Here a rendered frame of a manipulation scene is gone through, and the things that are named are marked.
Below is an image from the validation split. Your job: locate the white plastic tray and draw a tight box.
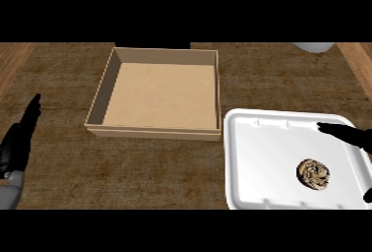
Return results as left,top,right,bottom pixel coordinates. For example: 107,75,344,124
223,108,372,211

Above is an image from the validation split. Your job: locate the brown swirled cupcake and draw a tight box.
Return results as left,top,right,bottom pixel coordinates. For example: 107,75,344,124
295,157,332,192

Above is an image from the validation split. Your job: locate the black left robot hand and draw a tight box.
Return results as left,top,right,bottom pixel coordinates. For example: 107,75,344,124
0,93,43,179

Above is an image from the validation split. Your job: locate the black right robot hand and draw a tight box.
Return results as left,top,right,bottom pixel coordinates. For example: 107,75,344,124
316,121,372,204

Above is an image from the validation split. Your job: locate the open cardboard box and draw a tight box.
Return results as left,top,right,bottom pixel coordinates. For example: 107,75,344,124
82,46,223,143

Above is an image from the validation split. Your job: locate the pale grey rounded object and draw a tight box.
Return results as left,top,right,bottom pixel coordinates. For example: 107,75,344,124
292,42,336,54

